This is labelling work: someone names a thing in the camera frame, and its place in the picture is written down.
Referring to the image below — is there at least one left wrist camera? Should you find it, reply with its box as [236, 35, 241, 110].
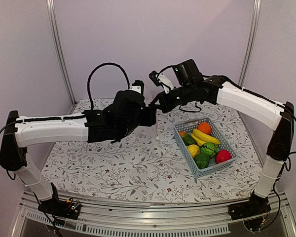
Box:
[130, 79, 145, 95]

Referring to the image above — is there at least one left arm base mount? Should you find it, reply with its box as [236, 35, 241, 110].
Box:
[38, 183, 81, 220]

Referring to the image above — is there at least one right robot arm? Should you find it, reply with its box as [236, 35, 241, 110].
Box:
[149, 59, 294, 215]

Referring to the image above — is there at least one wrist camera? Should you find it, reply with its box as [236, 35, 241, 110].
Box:
[130, 79, 145, 95]
[148, 71, 161, 86]

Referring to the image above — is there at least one orange toy fruit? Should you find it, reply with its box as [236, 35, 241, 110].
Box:
[197, 122, 212, 135]

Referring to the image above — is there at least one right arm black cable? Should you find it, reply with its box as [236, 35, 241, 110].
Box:
[157, 65, 208, 113]

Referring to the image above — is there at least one red toy apple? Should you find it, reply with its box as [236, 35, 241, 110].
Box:
[215, 150, 232, 164]

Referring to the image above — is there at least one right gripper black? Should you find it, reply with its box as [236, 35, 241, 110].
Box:
[151, 83, 195, 113]

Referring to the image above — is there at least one green toy pepper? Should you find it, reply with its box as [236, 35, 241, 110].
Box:
[194, 154, 210, 169]

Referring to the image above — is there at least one yellow toy banana bunch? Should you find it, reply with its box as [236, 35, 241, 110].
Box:
[191, 129, 221, 146]

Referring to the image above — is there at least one floral tablecloth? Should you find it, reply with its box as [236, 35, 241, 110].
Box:
[42, 103, 261, 202]

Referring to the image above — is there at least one clear zip top bag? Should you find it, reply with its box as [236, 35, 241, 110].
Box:
[140, 76, 159, 140]

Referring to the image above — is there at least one left aluminium frame post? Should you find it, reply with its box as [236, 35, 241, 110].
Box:
[46, 0, 76, 106]

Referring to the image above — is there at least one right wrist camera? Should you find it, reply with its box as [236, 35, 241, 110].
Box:
[148, 71, 161, 86]

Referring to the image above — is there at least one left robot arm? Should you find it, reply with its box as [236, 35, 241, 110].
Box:
[0, 90, 156, 214]

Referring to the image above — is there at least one yellow toy pear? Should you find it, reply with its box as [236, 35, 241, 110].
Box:
[187, 144, 200, 158]

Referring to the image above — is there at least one green toy watermelon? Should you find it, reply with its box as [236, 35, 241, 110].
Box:
[200, 142, 218, 159]

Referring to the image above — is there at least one light blue plastic basket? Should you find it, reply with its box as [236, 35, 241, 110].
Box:
[174, 117, 238, 178]

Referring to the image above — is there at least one right aluminium frame post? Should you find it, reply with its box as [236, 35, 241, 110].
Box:
[239, 0, 261, 86]

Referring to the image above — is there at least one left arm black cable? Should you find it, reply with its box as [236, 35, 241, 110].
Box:
[87, 62, 131, 112]

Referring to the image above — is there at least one front aluminium rail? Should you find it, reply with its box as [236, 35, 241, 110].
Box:
[12, 190, 296, 237]

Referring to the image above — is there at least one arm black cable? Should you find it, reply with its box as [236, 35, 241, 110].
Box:
[87, 62, 131, 112]
[157, 65, 208, 113]

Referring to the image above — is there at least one aluminium frame post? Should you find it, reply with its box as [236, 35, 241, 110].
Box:
[239, 0, 261, 86]
[46, 0, 76, 106]

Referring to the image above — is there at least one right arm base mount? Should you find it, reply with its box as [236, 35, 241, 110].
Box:
[228, 192, 271, 232]

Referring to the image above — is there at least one green orange toy mango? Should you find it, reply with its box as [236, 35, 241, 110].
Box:
[179, 131, 198, 146]

